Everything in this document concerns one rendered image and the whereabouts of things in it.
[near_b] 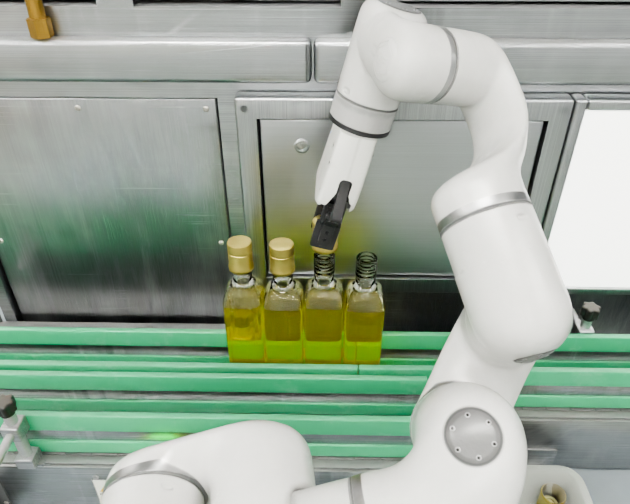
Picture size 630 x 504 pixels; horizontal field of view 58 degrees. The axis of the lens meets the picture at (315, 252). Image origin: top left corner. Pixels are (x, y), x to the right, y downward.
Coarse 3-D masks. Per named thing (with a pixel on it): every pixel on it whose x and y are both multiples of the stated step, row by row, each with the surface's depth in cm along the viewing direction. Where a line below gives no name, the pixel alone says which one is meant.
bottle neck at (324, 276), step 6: (318, 258) 77; (324, 258) 80; (330, 258) 77; (318, 264) 78; (324, 264) 78; (330, 264) 78; (318, 270) 78; (324, 270) 78; (330, 270) 78; (318, 276) 79; (324, 276) 79; (330, 276) 79; (318, 282) 80; (324, 282) 79; (330, 282) 80
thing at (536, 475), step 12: (528, 468) 85; (540, 468) 85; (552, 468) 85; (564, 468) 85; (528, 480) 86; (540, 480) 85; (552, 480) 85; (564, 480) 85; (576, 480) 83; (528, 492) 87; (576, 492) 83; (588, 492) 82
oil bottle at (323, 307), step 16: (320, 288) 80; (336, 288) 80; (304, 304) 81; (320, 304) 80; (336, 304) 80; (304, 320) 82; (320, 320) 81; (336, 320) 81; (304, 336) 84; (320, 336) 83; (336, 336) 83; (320, 352) 85; (336, 352) 85
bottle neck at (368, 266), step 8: (360, 256) 78; (368, 256) 79; (376, 256) 78; (360, 264) 77; (368, 264) 77; (376, 264) 78; (360, 272) 78; (368, 272) 78; (376, 272) 79; (360, 280) 79; (368, 280) 78; (360, 288) 79; (368, 288) 79
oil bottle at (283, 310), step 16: (272, 288) 80; (272, 304) 80; (288, 304) 79; (272, 320) 81; (288, 320) 81; (272, 336) 83; (288, 336) 83; (272, 352) 85; (288, 352) 85; (304, 352) 91
